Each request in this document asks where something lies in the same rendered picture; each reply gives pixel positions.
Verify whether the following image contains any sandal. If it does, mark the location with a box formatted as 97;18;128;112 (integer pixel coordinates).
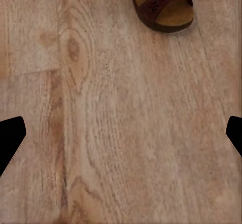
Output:
132;0;194;33

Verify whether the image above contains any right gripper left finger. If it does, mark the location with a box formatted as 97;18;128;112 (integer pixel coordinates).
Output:
0;116;26;176

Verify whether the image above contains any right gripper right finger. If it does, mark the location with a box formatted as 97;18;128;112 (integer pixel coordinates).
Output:
226;116;242;157

